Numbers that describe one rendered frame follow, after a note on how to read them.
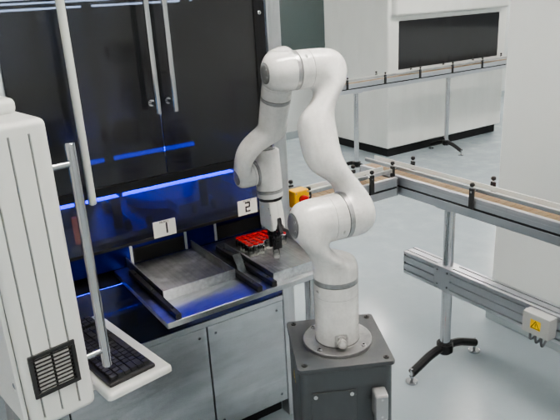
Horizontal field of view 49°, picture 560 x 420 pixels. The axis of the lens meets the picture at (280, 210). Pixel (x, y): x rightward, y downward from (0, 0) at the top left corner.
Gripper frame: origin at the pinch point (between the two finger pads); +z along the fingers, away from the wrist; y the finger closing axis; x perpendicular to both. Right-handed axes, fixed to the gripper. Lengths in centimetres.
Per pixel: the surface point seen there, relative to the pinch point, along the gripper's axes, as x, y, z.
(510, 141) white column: 154, -51, 2
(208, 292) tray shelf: -24.8, -0.9, 11.7
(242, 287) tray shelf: -14.1, 1.5, 12.1
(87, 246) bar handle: -61, 27, -23
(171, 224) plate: -26.5, -30.1, -4.0
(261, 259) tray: 0.3, -15.5, 11.9
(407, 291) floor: 131, -110, 102
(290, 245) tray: 15.1, -21.5, 12.2
